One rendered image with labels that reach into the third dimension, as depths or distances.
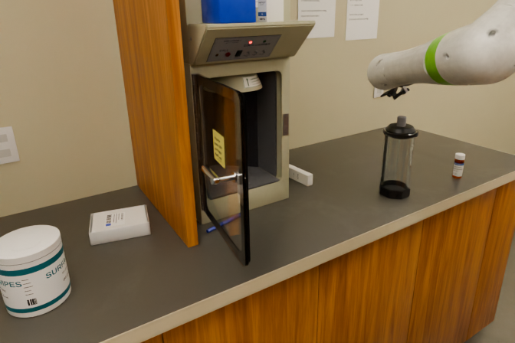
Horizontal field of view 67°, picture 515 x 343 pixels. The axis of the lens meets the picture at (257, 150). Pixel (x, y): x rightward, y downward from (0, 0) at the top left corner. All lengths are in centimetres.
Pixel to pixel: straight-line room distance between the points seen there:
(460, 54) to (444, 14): 167
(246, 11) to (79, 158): 80
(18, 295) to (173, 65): 58
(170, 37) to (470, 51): 61
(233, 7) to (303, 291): 76
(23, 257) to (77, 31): 75
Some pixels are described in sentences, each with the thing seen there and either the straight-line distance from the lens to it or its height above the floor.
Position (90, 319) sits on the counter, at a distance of 94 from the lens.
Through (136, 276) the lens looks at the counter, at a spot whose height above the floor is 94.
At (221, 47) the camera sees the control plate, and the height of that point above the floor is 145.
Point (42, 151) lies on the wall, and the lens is 145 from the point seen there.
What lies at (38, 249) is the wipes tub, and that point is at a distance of 92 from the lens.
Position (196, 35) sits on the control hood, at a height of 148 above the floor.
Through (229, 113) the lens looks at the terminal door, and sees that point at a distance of 81.
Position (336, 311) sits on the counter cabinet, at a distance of 130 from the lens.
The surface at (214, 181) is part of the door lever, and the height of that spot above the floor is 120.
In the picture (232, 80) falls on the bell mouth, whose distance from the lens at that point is 114.
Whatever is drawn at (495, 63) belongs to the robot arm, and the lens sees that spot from 83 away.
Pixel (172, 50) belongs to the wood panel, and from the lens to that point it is 93.
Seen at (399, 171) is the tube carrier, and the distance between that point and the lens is 134.
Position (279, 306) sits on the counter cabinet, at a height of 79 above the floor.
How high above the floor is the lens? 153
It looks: 19 degrees down
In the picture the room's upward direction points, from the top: 1 degrees counter-clockwise
